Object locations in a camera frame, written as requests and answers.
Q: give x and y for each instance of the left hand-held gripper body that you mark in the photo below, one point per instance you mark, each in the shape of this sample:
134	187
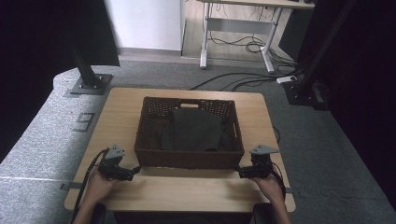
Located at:
110	166

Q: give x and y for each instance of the person's right hand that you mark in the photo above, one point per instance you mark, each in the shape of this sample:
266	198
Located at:
272	188

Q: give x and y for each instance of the person's right leg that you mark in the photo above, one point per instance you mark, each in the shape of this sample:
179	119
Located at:
261	214

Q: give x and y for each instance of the small grey tape piece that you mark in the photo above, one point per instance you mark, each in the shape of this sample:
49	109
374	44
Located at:
289	190

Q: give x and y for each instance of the white power strip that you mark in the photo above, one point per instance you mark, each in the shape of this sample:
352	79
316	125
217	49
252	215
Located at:
286	79

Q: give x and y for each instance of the person's left hand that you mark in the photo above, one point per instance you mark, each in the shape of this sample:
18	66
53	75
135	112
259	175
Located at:
98	188

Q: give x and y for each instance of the dark cloth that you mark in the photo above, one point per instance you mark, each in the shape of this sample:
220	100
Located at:
194	130

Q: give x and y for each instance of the black metal stand with base plate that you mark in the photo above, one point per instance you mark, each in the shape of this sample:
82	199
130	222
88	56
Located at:
87	74

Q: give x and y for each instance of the dark brown woven basket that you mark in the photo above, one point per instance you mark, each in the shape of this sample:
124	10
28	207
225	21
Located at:
149	146

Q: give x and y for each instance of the black metal stand with boxes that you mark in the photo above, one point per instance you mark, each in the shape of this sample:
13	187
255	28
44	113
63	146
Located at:
306	84

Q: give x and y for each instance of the grey tape strip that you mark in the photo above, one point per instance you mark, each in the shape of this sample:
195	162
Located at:
70	186

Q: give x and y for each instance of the white partition panel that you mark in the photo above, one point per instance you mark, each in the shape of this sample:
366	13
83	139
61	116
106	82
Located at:
146	21

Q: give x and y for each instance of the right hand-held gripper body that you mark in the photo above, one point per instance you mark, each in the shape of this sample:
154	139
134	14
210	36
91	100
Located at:
263	165

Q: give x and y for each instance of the black curtain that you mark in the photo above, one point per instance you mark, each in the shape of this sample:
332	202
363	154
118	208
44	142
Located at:
37	46
367	77

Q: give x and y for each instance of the white metal-legged desk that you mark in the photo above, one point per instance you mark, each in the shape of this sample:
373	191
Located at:
239	25

